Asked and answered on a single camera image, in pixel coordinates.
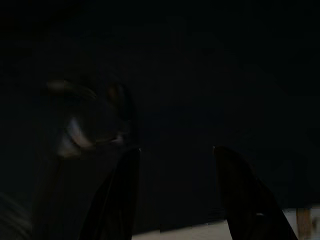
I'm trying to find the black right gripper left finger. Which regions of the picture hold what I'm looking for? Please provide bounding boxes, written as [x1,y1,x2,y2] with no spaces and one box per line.
[79,147,142,240]

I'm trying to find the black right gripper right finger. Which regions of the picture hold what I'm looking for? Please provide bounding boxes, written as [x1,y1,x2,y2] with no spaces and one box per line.
[213,146,299,240]

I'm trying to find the wooden chair leg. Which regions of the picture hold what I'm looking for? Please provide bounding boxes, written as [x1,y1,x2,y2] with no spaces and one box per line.
[295,206,314,238]

